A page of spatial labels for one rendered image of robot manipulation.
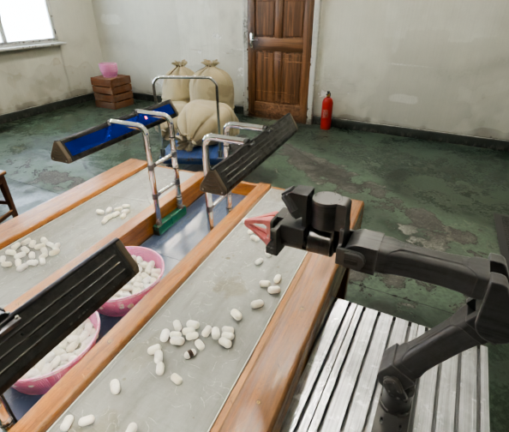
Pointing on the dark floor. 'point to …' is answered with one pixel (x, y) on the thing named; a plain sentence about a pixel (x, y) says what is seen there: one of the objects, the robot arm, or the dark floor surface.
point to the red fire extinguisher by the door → (326, 112)
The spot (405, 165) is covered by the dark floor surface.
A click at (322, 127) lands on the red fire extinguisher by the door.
